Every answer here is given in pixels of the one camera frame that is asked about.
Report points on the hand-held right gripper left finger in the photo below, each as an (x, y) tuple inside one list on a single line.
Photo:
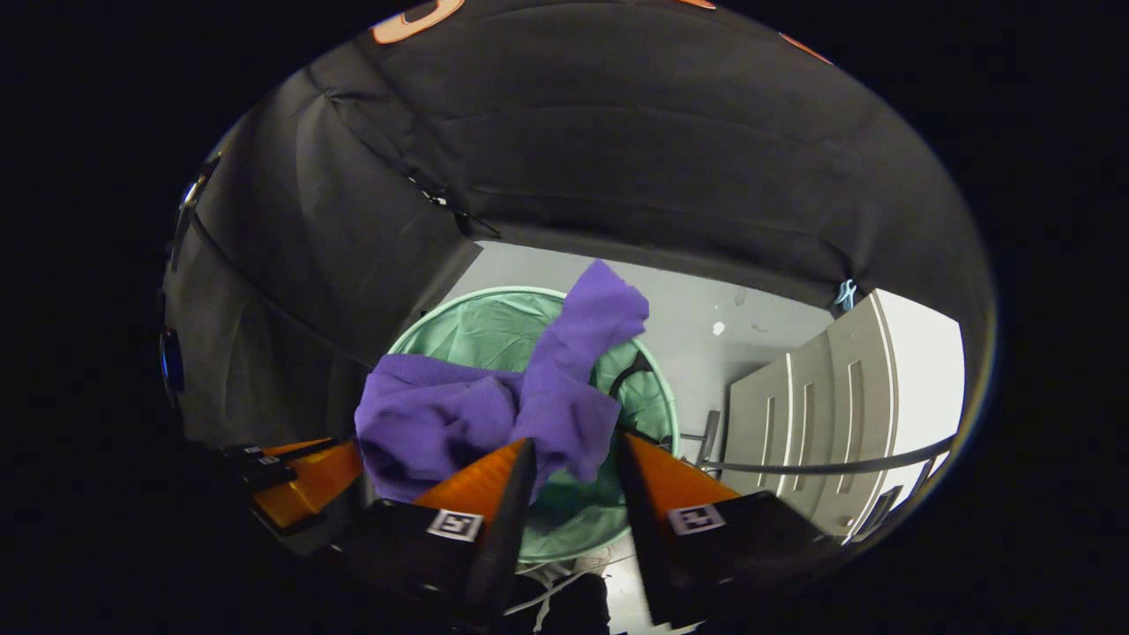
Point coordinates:
[(503, 547)]

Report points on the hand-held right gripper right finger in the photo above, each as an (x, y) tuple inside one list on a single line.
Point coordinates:
[(648, 547)]

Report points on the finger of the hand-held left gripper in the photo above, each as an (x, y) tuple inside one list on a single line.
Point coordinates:
[(309, 485)]

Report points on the green laundry hamper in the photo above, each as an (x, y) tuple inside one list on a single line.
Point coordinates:
[(494, 331)]

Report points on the black metal clothes rack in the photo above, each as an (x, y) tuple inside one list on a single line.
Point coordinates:
[(829, 467)]

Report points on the white cabinet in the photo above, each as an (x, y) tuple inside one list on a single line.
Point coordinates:
[(820, 414)]

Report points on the light blue plastic clip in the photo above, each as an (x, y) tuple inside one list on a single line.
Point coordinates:
[(845, 295)]

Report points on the black backdrop cloth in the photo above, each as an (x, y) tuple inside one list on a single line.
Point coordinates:
[(661, 132)]

